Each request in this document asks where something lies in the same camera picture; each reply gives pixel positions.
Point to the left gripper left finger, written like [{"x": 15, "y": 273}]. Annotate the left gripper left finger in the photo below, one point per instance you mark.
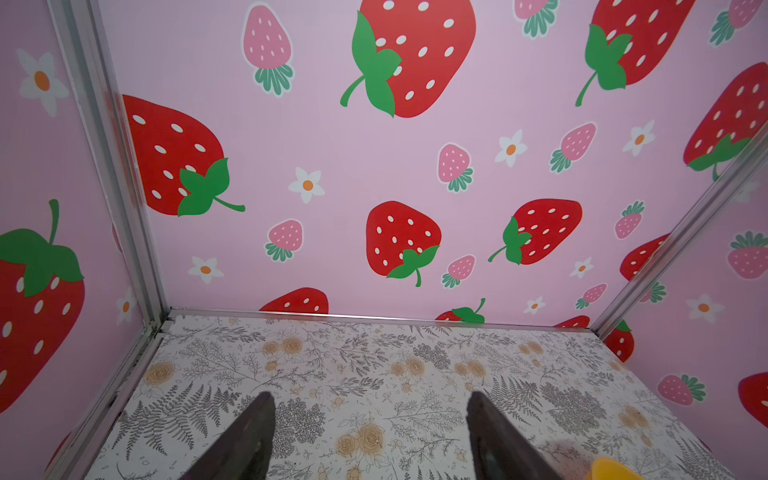
[{"x": 243, "y": 451}]

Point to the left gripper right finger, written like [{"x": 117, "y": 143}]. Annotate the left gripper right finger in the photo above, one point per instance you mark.
[{"x": 499, "y": 450}]

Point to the yellow plastic tray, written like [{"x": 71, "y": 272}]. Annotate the yellow plastic tray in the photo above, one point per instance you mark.
[{"x": 609, "y": 469}]

